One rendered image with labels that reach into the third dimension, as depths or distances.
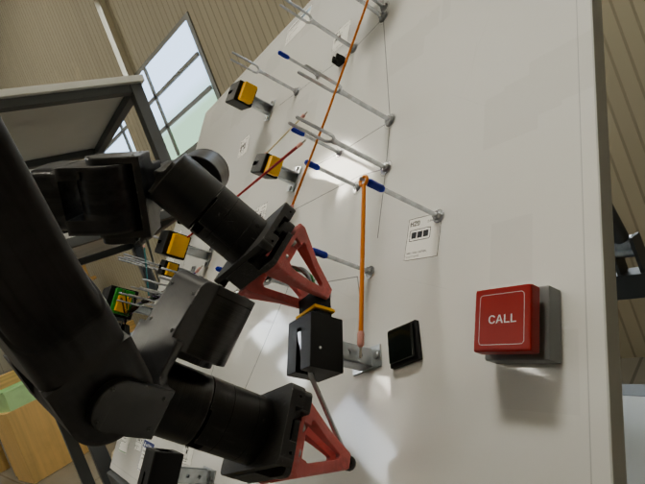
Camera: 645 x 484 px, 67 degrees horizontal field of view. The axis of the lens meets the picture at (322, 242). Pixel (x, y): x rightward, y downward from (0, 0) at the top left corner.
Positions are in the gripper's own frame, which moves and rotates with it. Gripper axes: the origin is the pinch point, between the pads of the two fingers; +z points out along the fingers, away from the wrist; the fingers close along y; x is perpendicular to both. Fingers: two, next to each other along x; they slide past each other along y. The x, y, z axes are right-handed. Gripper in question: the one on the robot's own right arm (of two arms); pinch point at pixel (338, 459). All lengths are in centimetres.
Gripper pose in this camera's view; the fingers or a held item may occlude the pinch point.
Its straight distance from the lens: 50.3
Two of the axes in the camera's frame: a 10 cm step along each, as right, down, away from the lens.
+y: -5.8, 4.2, 7.0
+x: -1.5, 7.8, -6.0
